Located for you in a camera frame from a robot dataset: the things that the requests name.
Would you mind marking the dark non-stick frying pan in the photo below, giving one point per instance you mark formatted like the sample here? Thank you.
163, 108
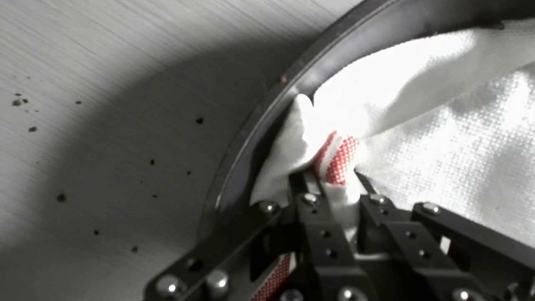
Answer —
412, 20

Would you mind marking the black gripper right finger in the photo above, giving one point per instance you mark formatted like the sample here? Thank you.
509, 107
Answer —
402, 240

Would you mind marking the white cloth with red stripes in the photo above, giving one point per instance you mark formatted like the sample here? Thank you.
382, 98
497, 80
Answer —
445, 140

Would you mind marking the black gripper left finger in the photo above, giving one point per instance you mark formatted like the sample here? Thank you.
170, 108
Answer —
323, 235

